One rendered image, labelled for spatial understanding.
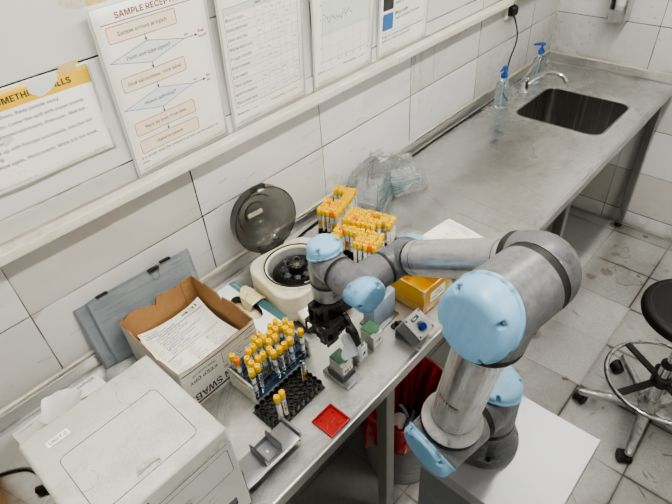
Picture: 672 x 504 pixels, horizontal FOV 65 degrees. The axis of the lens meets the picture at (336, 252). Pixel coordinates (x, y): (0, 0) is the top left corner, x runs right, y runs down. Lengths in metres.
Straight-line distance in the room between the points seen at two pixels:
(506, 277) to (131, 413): 0.74
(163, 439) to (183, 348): 0.49
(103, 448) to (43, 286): 0.52
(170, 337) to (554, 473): 1.02
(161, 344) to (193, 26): 0.83
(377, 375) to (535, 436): 0.41
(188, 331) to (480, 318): 1.02
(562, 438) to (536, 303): 0.67
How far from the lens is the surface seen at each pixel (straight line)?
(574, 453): 1.35
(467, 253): 0.93
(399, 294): 1.61
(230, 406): 1.45
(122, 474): 1.06
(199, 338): 1.53
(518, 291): 0.72
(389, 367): 1.47
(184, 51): 1.44
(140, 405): 1.13
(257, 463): 1.30
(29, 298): 1.47
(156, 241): 1.57
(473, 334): 0.73
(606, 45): 3.31
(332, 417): 1.38
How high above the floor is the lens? 2.03
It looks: 40 degrees down
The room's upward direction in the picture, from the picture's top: 5 degrees counter-clockwise
